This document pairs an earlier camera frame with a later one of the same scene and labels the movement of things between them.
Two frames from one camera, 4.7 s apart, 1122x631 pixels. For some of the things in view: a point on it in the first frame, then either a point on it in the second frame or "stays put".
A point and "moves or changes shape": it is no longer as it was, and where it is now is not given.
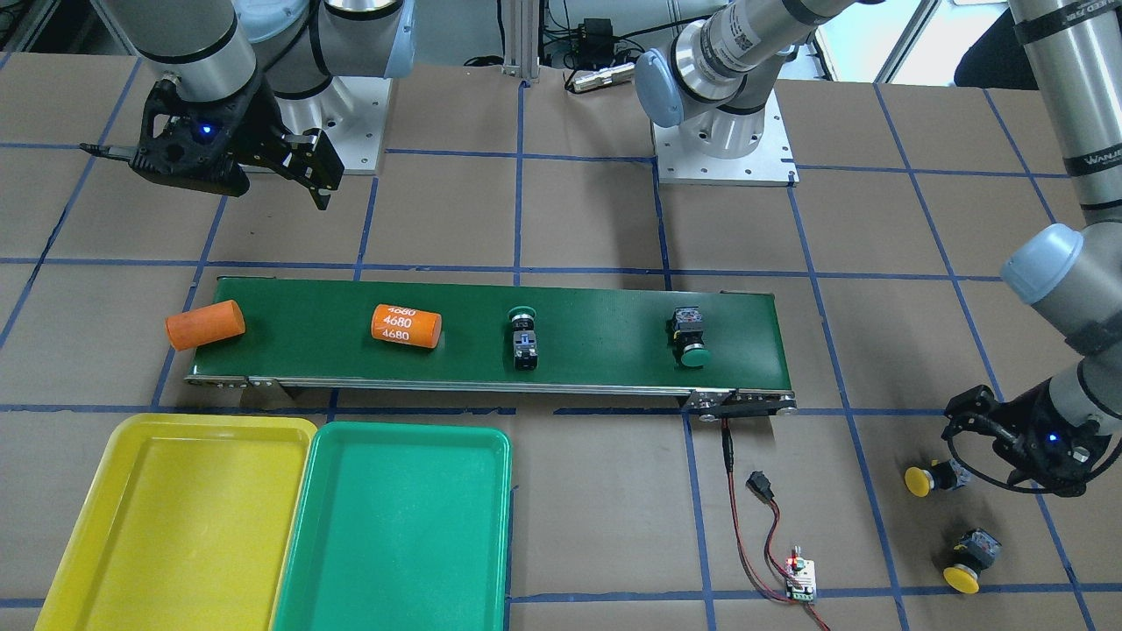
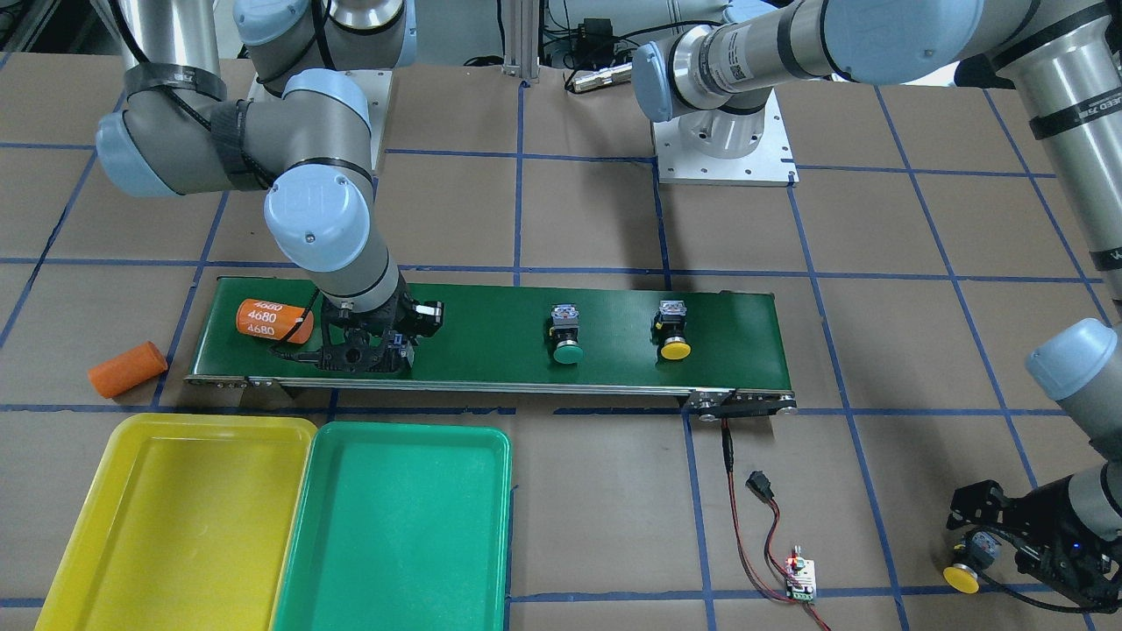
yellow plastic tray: [187, 523] stays put
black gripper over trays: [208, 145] → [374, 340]
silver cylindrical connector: [620, 74] stays put
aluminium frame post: [521, 38] stays put
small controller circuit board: [804, 571] stays put
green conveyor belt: [714, 343] stays put
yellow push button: [941, 475] → [670, 329]
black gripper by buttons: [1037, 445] → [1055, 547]
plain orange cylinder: [200, 326] → [128, 370]
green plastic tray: [399, 527] stays put
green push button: [688, 336] → [564, 331]
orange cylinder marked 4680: [401, 325] moves or changes shape
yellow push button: [975, 551] stays put
